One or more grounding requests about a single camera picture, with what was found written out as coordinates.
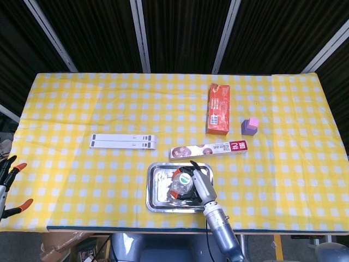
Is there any silver metal tray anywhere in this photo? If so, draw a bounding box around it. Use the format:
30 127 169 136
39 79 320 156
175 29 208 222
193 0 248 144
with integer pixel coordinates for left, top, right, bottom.
145 162 215 213

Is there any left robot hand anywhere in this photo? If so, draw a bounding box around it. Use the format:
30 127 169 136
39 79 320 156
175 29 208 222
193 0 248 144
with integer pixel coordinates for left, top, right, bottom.
0 155 34 219

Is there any black pleated curtain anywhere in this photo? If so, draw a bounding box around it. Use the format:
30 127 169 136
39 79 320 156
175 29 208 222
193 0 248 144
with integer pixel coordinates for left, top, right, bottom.
0 0 349 153

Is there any long foil wrap box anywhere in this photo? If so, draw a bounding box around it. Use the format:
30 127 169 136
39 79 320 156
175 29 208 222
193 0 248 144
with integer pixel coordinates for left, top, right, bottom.
169 140 249 161

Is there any purple and pink cube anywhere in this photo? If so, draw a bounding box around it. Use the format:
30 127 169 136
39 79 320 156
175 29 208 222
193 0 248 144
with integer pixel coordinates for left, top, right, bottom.
240 117 260 136

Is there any yellow floor tape strip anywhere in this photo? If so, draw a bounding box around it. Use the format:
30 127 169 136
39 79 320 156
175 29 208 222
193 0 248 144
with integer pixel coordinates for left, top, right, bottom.
273 234 284 262

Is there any clear plastic bottle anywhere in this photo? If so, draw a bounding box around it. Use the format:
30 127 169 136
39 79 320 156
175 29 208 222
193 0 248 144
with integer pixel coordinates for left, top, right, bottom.
169 171 193 195

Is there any white metal frame post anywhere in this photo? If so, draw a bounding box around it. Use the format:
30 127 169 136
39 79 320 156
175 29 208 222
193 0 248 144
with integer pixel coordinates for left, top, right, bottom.
0 103 20 123
23 0 79 73
301 19 349 74
212 0 242 74
129 0 152 74

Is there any white folding stand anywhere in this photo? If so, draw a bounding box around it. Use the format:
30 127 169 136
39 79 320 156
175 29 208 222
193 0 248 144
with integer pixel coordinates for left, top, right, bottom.
89 133 158 151

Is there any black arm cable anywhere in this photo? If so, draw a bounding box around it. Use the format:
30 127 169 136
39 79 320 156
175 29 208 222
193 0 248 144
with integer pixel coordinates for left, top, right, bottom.
205 221 210 262

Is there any orange cardboard box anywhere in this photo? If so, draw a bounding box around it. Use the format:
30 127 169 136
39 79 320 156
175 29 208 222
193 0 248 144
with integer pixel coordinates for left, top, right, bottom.
205 83 232 136

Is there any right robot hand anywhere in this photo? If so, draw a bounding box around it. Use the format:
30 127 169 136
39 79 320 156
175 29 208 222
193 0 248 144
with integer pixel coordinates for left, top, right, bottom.
168 160 218 205

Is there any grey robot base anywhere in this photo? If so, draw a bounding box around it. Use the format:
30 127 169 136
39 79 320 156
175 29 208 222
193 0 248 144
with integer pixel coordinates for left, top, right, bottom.
110 233 227 262

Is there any metal table leg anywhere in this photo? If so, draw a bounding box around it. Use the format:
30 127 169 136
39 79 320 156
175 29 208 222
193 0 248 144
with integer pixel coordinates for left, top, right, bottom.
239 234 248 256

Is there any yellow checkered tablecloth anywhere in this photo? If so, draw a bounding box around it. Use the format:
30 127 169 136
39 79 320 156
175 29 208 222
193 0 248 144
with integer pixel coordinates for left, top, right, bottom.
0 71 349 233

